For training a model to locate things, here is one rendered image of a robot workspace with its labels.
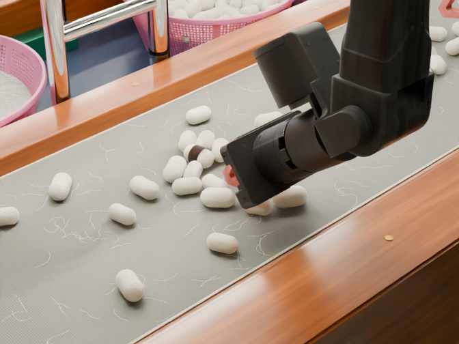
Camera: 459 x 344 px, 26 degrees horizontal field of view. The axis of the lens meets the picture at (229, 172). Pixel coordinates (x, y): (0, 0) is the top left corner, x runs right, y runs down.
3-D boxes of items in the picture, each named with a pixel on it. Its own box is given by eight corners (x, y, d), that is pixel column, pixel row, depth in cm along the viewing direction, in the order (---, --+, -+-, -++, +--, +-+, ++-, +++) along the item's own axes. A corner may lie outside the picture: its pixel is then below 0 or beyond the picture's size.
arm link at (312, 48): (369, 143, 81) (430, 110, 86) (309, 15, 80) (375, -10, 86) (279, 179, 90) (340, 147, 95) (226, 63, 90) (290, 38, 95)
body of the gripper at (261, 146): (214, 149, 96) (254, 130, 90) (290, 112, 102) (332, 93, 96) (244, 209, 96) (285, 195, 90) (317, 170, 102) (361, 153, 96)
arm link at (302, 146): (338, 167, 86) (382, 145, 90) (304, 95, 86) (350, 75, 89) (294, 183, 92) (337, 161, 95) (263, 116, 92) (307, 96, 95)
